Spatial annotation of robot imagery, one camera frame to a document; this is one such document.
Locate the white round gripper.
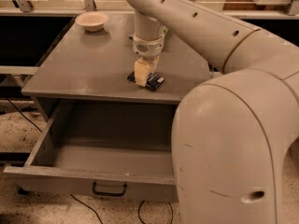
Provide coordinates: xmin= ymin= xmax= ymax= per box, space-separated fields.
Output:
xmin=133 ymin=35 xmax=164 ymax=87

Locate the dark blue rxbar wrapper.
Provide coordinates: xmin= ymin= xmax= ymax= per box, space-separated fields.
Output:
xmin=127 ymin=72 xmax=164 ymax=91

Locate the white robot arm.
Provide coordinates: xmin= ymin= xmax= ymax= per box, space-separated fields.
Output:
xmin=127 ymin=0 xmax=299 ymax=224

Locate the grey drawer cabinet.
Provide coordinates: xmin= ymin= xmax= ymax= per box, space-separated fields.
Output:
xmin=21 ymin=12 xmax=216 ymax=142

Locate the open grey top drawer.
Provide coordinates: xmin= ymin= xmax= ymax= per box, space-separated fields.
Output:
xmin=5 ymin=102 xmax=178 ymax=202

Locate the beige ceramic bowl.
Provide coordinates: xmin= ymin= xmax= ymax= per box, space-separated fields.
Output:
xmin=75 ymin=11 xmax=108 ymax=32

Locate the black drawer handle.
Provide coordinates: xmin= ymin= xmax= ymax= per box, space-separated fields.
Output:
xmin=92 ymin=182 xmax=127 ymax=197

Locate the black cable loop front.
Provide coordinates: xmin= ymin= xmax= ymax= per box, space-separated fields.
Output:
xmin=70 ymin=193 xmax=174 ymax=224

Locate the grey metal railing frame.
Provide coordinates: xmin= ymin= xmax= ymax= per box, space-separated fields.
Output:
xmin=0 ymin=0 xmax=299 ymax=79

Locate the black cable left floor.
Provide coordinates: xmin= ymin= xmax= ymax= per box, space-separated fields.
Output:
xmin=5 ymin=97 xmax=43 ymax=133

